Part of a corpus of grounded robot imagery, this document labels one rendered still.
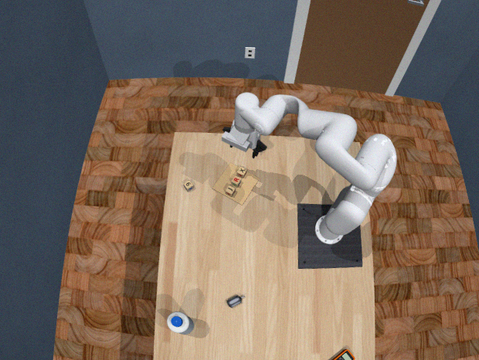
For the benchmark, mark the small wooden letter block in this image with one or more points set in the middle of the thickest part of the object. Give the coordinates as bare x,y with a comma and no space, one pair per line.
236,181

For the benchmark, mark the tan square mat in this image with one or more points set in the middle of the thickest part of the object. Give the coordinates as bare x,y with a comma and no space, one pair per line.
242,191

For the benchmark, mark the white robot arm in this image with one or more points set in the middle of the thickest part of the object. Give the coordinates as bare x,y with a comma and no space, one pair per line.
334,134

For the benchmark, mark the small cream letter block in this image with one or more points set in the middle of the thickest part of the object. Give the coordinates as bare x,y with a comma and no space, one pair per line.
188,185
241,172
230,190

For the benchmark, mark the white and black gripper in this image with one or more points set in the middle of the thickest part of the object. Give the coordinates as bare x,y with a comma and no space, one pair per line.
254,139

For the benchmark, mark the white bottle with blue cap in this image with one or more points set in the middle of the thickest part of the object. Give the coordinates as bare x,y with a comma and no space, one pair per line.
182,323

